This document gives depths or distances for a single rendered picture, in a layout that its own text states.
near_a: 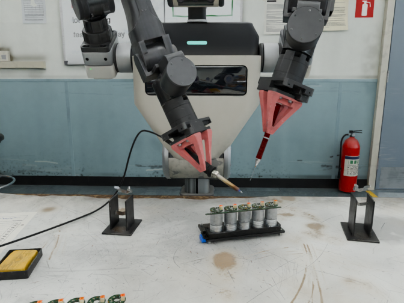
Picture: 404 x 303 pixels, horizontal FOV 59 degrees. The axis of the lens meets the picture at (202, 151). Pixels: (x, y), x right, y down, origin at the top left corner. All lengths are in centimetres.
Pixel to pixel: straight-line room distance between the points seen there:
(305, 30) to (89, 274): 52
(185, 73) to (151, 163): 275
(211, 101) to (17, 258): 64
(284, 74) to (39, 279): 53
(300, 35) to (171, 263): 43
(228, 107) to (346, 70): 245
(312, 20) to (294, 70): 10
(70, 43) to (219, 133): 254
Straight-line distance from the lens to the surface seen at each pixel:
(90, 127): 346
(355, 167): 338
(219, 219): 68
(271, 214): 72
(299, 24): 62
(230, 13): 324
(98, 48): 113
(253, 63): 106
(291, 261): 65
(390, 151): 361
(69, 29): 346
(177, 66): 66
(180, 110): 71
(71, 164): 360
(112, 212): 75
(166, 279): 59
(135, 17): 75
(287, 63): 68
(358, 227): 81
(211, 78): 105
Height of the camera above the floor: 107
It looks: 13 degrees down
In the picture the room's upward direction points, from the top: straight up
